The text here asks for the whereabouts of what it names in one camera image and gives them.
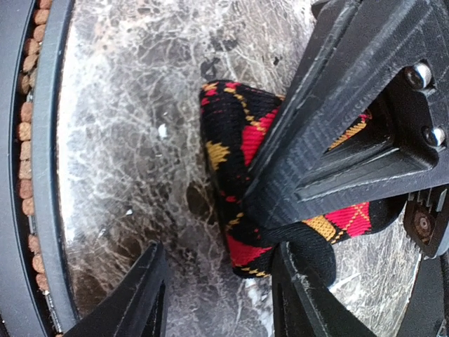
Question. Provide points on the red orange argyle sock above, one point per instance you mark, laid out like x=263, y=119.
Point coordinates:
x=235, y=118

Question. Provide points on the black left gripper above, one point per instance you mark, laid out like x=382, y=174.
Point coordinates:
x=426, y=220

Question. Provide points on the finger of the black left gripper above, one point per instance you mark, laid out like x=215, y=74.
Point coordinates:
x=373, y=81

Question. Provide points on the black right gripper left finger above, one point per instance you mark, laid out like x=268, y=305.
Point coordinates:
x=138, y=306

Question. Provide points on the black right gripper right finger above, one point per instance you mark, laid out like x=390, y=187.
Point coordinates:
x=303, y=305

